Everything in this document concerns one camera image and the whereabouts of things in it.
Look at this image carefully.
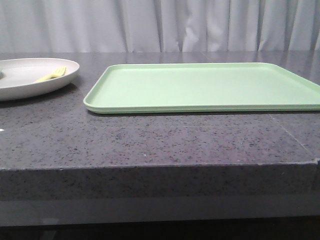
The yellow plastic fork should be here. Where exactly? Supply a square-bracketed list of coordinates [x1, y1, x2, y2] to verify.
[35, 66, 67, 83]

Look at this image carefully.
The beige round plate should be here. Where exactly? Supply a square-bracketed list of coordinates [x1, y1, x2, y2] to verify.
[0, 58, 80, 101]

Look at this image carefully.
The white pleated curtain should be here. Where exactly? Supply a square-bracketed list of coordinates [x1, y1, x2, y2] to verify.
[0, 0, 320, 53]

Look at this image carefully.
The light green plastic tray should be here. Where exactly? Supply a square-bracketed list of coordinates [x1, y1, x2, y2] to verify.
[83, 62, 320, 114]

